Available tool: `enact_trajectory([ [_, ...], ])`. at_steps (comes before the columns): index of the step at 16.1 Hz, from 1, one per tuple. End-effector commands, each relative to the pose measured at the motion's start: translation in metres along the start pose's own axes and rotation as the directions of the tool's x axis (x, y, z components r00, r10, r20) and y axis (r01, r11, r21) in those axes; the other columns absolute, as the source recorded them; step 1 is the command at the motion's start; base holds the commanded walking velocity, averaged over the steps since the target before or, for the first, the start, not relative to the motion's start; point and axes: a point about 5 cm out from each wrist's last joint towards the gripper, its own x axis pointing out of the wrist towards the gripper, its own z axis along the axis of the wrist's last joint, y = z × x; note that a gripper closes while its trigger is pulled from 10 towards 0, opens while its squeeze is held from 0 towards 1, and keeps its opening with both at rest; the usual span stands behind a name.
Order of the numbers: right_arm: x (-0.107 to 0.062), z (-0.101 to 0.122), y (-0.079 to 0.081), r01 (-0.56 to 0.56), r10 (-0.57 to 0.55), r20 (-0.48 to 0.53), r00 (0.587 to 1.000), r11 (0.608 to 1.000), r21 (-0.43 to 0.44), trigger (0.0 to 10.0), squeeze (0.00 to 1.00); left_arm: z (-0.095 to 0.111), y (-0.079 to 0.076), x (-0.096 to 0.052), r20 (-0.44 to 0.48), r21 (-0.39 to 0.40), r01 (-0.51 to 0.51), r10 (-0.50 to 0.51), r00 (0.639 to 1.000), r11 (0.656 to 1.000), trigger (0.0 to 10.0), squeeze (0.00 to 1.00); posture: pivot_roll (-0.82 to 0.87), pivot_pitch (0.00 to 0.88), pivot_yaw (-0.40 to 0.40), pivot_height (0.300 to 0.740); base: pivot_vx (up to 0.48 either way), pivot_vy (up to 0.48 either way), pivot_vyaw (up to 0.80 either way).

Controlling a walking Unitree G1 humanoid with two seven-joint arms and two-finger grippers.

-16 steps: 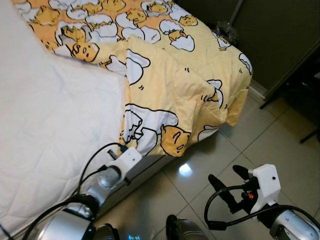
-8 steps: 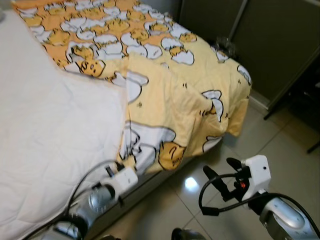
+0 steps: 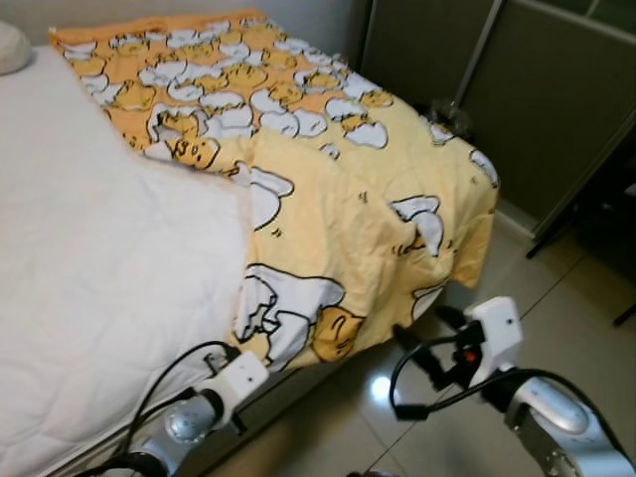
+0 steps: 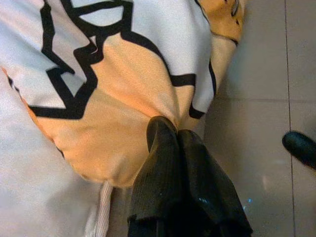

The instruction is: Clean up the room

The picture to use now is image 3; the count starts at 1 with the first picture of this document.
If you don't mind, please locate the yellow cartoon print blanket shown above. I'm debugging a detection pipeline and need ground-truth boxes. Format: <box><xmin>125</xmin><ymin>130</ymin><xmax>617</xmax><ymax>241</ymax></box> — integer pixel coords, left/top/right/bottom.
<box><xmin>50</xmin><ymin>10</ymin><xmax>500</xmax><ymax>374</ymax></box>

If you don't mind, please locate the small dark crumpled object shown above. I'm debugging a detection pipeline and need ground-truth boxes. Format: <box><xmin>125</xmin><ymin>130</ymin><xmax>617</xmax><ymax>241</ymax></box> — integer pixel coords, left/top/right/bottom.
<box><xmin>427</xmin><ymin>97</ymin><xmax>476</xmax><ymax>138</ymax></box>

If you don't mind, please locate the dark grey sliding wardrobe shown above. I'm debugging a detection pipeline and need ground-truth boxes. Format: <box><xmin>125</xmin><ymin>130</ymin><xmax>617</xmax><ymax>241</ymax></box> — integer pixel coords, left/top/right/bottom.
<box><xmin>358</xmin><ymin>0</ymin><xmax>636</xmax><ymax>239</ymax></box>

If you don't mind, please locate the white quilted mattress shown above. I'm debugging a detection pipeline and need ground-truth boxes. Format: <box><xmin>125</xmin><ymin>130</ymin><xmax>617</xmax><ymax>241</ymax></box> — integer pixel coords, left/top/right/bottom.
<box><xmin>0</xmin><ymin>45</ymin><xmax>329</xmax><ymax>477</ymax></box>

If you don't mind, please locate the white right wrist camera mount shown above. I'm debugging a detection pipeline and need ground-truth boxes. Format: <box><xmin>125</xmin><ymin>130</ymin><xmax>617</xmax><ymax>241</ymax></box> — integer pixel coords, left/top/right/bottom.
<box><xmin>465</xmin><ymin>296</ymin><xmax>525</xmax><ymax>384</ymax></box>

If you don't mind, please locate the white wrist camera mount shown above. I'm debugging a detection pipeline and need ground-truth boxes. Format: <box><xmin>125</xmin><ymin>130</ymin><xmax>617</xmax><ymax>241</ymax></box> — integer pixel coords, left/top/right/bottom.
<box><xmin>465</xmin><ymin>296</ymin><xmax>525</xmax><ymax>384</ymax></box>
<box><xmin>204</xmin><ymin>350</ymin><xmax>271</xmax><ymax>423</ymax></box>

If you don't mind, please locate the black furniture frame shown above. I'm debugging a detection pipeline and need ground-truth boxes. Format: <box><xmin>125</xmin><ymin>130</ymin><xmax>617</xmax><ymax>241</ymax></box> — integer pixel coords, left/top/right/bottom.
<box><xmin>525</xmin><ymin>129</ymin><xmax>636</xmax><ymax>329</ymax></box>

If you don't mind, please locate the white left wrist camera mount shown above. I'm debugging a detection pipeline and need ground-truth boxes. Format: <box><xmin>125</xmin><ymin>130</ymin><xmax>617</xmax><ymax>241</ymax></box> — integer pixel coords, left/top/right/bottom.
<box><xmin>204</xmin><ymin>350</ymin><xmax>271</xmax><ymax>423</ymax></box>

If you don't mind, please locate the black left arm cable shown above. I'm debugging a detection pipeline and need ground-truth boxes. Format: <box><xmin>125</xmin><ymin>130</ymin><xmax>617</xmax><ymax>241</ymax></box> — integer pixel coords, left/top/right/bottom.
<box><xmin>119</xmin><ymin>341</ymin><xmax>244</xmax><ymax>468</ymax></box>

